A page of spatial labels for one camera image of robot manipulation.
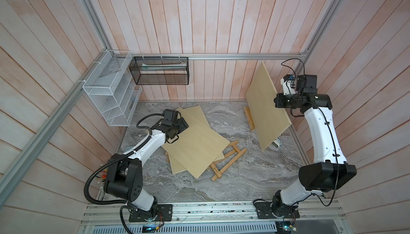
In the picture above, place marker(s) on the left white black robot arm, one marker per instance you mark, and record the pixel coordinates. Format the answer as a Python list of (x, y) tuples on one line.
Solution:
[(124, 179)]

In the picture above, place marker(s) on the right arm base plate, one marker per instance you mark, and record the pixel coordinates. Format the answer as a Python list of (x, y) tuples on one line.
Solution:
[(270, 210)]

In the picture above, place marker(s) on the wooden easel under boards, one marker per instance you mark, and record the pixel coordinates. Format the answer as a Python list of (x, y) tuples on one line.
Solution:
[(230, 158)]

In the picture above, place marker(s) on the horizontal aluminium wall profile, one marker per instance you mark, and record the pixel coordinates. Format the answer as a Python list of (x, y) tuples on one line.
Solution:
[(227, 56)]

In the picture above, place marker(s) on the wooden easel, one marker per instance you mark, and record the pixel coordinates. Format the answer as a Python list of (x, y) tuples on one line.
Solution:
[(249, 118), (230, 158)]

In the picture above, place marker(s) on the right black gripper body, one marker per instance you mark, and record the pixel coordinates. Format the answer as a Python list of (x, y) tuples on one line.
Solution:
[(289, 102)]

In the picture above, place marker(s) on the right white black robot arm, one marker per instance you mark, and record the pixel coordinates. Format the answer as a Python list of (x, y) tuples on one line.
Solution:
[(330, 170)]

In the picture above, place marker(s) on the black wire mesh basket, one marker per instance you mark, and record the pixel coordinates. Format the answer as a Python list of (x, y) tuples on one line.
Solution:
[(160, 70)]

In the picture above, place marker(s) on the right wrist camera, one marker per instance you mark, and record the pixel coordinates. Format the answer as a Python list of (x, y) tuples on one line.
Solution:
[(288, 85)]

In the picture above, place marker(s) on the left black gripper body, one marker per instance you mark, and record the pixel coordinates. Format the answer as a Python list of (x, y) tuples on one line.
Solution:
[(179, 127)]

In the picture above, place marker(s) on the pink cup of pencils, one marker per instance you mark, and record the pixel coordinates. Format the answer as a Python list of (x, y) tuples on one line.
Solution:
[(101, 176)]

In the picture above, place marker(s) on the white wire mesh shelf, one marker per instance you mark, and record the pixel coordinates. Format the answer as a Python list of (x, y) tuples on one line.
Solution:
[(112, 89)]

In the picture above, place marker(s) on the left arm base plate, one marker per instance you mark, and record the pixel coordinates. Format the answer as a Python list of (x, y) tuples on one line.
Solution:
[(161, 212)]

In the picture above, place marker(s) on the plywood board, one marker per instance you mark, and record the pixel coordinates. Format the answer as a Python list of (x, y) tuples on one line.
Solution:
[(270, 122), (197, 147), (196, 112)]

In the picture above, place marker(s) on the aluminium front rail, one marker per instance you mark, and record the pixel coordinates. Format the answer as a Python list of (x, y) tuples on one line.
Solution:
[(246, 217)]

